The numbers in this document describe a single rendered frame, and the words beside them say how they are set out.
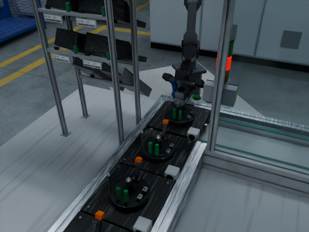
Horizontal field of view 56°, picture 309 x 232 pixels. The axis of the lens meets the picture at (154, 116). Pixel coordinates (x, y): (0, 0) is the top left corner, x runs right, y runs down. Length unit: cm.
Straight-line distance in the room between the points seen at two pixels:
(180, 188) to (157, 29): 375
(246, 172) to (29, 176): 89
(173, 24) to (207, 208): 362
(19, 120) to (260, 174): 265
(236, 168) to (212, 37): 329
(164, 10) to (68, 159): 344
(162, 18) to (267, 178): 360
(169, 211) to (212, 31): 357
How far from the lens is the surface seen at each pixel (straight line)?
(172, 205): 102
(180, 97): 129
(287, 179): 124
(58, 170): 134
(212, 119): 113
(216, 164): 125
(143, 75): 201
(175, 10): 443
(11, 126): 330
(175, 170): 108
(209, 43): 441
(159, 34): 463
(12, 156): 148
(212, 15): 429
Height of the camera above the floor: 176
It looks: 35 degrees down
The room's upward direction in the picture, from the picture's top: 1 degrees counter-clockwise
